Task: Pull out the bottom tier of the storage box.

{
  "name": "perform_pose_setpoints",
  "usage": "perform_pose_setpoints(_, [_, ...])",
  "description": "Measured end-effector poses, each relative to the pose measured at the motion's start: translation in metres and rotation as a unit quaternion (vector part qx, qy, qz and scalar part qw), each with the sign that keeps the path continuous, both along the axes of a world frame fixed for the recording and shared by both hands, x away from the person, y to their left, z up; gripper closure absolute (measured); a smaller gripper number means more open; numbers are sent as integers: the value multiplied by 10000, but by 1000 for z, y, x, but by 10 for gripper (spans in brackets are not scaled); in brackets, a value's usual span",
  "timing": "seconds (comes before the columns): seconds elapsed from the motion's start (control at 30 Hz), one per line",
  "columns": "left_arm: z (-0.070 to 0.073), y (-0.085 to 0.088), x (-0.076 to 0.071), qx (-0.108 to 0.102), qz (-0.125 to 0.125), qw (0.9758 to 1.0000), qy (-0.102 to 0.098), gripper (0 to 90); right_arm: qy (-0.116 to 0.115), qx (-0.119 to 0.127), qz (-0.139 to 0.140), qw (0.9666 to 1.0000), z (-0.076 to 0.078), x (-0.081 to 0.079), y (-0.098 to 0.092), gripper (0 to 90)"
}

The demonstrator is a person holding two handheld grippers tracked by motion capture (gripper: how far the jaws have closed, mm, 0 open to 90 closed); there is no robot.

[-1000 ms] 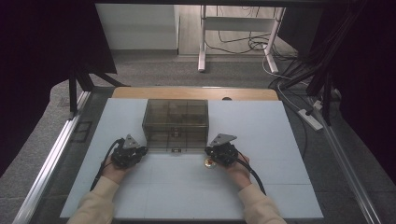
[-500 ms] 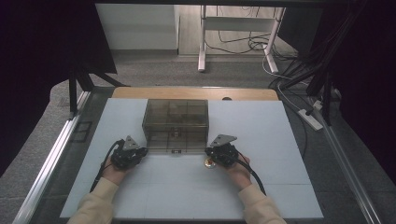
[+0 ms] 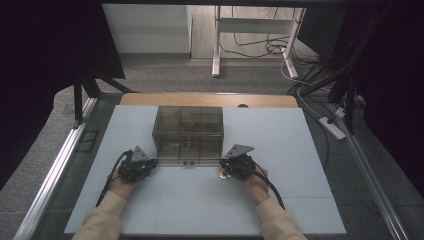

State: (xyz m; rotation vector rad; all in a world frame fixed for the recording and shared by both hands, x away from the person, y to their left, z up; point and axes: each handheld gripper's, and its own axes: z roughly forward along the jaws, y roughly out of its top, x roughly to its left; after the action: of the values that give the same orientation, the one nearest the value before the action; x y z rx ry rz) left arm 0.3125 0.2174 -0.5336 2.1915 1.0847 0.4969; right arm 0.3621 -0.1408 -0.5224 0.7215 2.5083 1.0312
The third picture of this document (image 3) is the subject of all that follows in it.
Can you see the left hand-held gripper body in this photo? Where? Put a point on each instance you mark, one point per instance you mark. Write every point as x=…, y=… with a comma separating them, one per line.
x=133, y=170

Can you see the smoky transparent drawer box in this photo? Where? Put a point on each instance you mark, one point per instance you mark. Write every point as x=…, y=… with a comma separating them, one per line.
x=188, y=133

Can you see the white desk frame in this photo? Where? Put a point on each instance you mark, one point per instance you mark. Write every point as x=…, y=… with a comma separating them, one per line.
x=216, y=50

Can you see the round gold badge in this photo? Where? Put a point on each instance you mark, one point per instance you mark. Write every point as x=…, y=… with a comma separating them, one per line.
x=223, y=176

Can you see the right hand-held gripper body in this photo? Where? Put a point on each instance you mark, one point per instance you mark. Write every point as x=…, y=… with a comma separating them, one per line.
x=241, y=166

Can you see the person's left hand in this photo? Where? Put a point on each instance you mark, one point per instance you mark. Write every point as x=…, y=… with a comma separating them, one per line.
x=121, y=188

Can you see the dark curtain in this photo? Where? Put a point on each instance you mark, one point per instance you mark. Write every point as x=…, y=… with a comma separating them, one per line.
x=40, y=66
x=396, y=83

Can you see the white power strip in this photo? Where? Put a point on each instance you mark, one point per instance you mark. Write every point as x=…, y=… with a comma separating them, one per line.
x=332, y=128

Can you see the aluminium rail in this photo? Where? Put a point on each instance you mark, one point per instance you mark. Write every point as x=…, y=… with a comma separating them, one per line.
x=366, y=173
x=50, y=180

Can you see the person's right hand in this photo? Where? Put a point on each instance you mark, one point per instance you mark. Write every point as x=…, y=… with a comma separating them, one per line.
x=256, y=188

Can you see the wooden table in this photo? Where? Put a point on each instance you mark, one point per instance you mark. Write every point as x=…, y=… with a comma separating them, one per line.
x=206, y=100

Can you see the black metal stand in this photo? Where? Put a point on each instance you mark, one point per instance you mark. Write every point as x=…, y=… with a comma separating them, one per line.
x=78, y=100
x=349, y=96

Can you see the light blue table mat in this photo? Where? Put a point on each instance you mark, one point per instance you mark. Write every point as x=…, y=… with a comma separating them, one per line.
x=283, y=150

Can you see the white plug adapter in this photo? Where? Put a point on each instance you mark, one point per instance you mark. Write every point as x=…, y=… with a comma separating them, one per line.
x=340, y=112

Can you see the white cabinet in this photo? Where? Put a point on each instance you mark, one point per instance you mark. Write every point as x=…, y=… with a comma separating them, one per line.
x=146, y=28

